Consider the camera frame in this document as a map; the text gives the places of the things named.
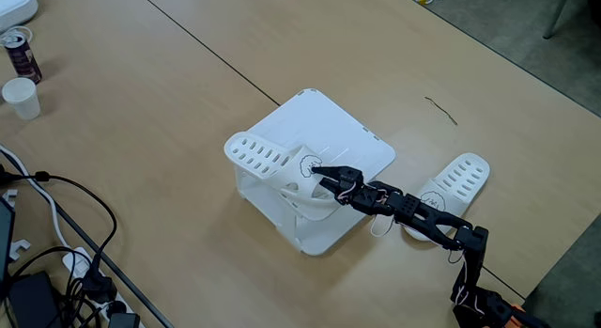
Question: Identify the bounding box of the grey chair leg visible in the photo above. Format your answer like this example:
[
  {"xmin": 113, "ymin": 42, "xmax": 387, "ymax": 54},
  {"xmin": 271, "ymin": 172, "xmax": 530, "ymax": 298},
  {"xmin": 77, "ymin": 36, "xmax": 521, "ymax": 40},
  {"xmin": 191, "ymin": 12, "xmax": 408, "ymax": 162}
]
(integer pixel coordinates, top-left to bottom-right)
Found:
[{"xmin": 543, "ymin": 0, "xmax": 574, "ymax": 40}]

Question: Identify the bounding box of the thin dark wire piece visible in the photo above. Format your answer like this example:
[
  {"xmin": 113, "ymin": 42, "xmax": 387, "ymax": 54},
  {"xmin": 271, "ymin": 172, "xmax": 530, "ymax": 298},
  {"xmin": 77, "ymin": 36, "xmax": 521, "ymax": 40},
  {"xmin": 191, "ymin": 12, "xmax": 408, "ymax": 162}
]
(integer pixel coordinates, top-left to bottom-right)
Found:
[{"xmin": 424, "ymin": 96, "xmax": 459, "ymax": 127}]

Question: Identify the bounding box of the black cable with ferrite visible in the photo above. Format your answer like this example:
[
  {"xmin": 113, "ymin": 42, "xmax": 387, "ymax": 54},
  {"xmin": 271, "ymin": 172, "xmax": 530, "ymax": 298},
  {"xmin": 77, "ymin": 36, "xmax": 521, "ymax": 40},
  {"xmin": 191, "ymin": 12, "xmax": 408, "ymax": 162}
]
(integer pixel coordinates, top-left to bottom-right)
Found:
[{"xmin": 0, "ymin": 170, "xmax": 118, "ymax": 291}]

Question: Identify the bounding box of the white slipper with dog print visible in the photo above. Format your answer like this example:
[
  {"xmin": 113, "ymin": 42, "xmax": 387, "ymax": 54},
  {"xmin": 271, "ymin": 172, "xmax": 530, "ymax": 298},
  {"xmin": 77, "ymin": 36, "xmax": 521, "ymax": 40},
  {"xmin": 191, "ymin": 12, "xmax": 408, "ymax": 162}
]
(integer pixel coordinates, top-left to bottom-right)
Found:
[
  {"xmin": 401, "ymin": 152, "xmax": 491, "ymax": 242},
  {"xmin": 223, "ymin": 131, "xmax": 348, "ymax": 222}
]

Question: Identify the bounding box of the black plug adapter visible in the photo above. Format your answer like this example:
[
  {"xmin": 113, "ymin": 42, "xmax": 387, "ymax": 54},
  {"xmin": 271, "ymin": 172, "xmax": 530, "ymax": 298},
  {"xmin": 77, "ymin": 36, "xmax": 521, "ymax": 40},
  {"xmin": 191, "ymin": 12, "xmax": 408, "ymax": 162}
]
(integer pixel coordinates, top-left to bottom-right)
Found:
[{"xmin": 106, "ymin": 300, "xmax": 142, "ymax": 328}]

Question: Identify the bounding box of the white power strip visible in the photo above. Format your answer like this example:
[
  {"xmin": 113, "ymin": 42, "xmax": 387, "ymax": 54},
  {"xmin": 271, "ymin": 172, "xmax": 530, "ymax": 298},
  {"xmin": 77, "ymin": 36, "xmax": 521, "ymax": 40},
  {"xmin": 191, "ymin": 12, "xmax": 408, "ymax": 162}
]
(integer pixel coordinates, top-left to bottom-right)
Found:
[{"xmin": 61, "ymin": 246, "xmax": 146, "ymax": 328}]

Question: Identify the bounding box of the long white cable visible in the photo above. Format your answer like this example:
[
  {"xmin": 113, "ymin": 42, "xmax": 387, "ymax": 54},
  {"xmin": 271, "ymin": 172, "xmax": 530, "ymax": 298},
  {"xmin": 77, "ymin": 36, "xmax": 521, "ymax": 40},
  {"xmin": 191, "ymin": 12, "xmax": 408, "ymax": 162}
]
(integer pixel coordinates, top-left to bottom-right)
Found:
[{"xmin": 0, "ymin": 144, "xmax": 71, "ymax": 250}]

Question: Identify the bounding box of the black power brick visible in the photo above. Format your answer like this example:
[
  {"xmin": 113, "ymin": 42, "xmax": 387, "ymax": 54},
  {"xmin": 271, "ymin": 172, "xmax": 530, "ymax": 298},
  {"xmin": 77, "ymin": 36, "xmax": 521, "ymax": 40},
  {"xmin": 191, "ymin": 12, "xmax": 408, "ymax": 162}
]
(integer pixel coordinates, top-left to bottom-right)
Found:
[{"xmin": 7, "ymin": 271, "xmax": 62, "ymax": 328}]

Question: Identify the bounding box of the white paper cup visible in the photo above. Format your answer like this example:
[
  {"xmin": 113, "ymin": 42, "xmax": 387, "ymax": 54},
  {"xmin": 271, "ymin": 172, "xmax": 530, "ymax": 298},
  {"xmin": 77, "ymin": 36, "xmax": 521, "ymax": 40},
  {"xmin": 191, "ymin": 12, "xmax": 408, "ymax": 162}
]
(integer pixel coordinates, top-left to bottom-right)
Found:
[{"xmin": 1, "ymin": 77, "xmax": 42, "ymax": 121}]

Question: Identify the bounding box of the black power plug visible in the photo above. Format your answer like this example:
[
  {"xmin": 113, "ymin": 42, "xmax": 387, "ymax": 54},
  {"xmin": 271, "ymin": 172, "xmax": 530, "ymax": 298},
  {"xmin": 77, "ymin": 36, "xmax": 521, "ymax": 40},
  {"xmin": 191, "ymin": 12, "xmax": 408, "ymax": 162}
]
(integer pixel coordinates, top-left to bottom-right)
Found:
[{"xmin": 82, "ymin": 271, "xmax": 118, "ymax": 305}]

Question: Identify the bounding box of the dark purple drink can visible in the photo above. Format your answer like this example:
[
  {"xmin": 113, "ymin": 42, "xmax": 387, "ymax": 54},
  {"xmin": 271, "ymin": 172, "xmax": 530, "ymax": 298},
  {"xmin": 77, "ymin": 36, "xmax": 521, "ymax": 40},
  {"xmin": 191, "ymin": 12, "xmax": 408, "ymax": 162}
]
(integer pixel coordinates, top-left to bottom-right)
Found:
[{"xmin": 3, "ymin": 32, "xmax": 43, "ymax": 85}]

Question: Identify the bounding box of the white rounded device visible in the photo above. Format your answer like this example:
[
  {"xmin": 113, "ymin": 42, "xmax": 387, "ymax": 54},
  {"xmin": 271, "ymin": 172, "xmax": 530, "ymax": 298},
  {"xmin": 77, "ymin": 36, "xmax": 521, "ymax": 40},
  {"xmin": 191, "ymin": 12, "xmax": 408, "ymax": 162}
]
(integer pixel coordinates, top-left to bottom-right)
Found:
[{"xmin": 0, "ymin": 0, "xmax": 39, "ymax": 33}]

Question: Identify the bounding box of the white plastic shoe rack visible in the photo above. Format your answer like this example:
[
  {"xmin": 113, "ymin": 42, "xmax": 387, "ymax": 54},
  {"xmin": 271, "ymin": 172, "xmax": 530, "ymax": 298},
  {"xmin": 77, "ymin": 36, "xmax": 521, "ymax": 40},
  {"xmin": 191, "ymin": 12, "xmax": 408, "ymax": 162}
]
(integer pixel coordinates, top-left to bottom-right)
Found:
[{"xmin": 231, "ymin": 87, "xmax": 397, "ymax": 258}]

